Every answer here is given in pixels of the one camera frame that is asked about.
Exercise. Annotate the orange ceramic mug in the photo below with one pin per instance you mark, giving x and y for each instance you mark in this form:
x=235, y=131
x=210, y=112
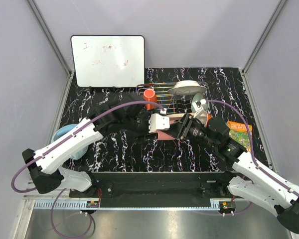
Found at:
x=150, y=96

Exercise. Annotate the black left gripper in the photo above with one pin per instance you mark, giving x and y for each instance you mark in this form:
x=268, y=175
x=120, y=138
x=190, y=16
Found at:
x=144, y=137

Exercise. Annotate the pink cream leaf plate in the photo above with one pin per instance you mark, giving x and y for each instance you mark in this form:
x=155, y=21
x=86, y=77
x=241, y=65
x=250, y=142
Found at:
x=176, y=116

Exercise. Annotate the white scalloped plate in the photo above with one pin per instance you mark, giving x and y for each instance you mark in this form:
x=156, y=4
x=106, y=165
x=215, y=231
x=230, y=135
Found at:
x=187, y=87

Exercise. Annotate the orange children's book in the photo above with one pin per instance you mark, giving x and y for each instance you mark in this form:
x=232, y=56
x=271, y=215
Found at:
x=239, y=133

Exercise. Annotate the metal wire dish rack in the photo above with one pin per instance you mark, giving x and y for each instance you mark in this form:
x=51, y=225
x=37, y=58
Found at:
x=173, y=104

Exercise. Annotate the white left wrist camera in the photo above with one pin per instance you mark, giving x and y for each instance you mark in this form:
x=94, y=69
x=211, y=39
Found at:
x=159, y=121

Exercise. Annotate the black marble pattern mat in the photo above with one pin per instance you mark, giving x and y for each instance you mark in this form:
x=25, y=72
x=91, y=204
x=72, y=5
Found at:
x=119, y=152

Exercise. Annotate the right aluminium frame post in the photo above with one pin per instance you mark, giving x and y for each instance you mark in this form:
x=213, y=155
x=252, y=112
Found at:
x=265, y=33

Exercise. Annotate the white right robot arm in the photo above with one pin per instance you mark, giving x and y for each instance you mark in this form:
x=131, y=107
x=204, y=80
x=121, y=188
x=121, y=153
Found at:
x=267, y=189

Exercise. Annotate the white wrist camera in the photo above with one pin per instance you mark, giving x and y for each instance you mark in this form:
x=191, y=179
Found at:
x=199, y=106
x=159, y=121

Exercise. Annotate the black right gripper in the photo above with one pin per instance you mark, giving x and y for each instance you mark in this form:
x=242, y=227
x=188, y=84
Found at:
x=180, y=129

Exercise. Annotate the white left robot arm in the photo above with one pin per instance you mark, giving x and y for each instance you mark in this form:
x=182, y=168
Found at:
x=45, y=165

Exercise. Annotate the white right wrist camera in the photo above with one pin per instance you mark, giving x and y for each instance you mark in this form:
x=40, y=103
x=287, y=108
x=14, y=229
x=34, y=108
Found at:
x=199, y=106

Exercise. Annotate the white bowl orange outside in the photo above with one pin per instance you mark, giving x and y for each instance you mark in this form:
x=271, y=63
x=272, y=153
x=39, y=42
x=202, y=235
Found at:
x=203, y=118

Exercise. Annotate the pink plastic cup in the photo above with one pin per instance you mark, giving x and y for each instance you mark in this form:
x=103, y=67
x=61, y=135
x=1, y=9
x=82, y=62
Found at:
x=161, y=135

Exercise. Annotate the left aluminium frame post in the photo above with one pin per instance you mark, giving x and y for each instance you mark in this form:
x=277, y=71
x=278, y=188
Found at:
x=48, y=35

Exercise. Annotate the light blue headphones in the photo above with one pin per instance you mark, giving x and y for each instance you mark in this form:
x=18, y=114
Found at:
x=78, y=152

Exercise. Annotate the white dry-erase board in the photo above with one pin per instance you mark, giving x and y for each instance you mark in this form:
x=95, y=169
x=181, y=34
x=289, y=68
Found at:
x=108, y=60

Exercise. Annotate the aluminium frame post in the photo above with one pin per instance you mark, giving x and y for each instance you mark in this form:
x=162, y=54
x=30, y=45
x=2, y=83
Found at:
x=265, y=33
x=48, y=35

